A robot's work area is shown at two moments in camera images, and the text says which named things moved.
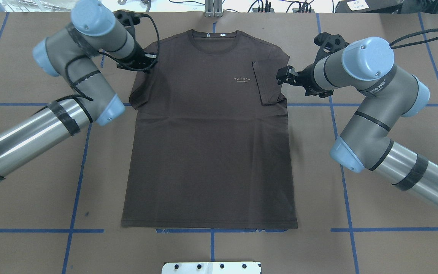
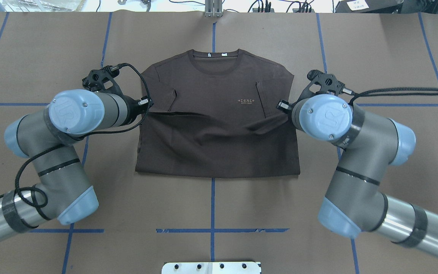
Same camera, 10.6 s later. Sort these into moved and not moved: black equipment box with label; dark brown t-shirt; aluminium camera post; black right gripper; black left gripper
Moved: black left gripper; dark brown t-shirt; black right gripper
Not moved: aluminium camera post; black equipment box with label
